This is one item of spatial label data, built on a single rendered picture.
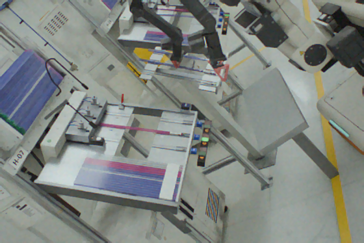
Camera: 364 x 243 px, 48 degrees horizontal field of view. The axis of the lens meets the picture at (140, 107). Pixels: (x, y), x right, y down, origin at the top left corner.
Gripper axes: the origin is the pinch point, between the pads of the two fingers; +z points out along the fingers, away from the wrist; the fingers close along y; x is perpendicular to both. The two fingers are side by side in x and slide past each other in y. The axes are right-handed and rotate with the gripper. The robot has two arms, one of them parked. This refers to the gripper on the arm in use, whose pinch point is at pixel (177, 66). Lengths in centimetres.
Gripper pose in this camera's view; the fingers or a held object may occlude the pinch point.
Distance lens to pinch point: 255.1
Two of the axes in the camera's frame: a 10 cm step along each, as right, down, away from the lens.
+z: 0.6, 7.1, 7.0
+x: 9.4, 2.0, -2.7
